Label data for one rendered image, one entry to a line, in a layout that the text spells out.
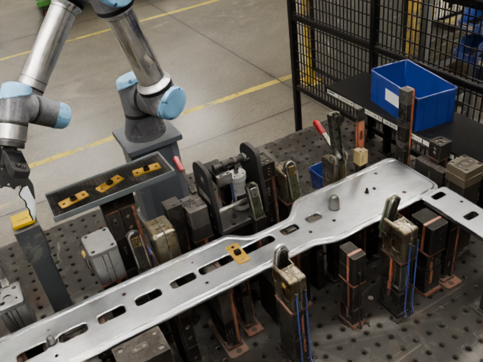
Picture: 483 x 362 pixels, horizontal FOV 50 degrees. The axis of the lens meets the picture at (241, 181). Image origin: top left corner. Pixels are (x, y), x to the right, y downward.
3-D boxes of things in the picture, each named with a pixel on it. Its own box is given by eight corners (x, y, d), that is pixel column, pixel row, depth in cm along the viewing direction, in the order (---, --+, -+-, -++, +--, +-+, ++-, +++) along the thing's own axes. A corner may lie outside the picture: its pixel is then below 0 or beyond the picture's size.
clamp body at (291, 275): (295, 376, 146) (287, 291, 126) (272, 346, 155) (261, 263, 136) (321, 360, 149) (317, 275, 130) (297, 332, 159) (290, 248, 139)
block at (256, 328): (249, 337, 159) (238, 271, 142) (230, 310, 168) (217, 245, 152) (264, 330, 161) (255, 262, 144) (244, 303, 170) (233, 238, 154)
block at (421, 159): (433, 243, 182) (443, 173, 165) (409, 225, 191) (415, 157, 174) (440, 239, 183) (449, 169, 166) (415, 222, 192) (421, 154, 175)
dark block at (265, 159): (272, 263, 184) (261, 165, 160) (262, 253, 189) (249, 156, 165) (284, 258, 185) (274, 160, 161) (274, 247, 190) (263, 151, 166)
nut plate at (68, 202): (62, 209, 146) (61, 205, 146) (57, 203, 149) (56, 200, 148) (89, 196, 150) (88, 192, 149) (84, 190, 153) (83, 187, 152)
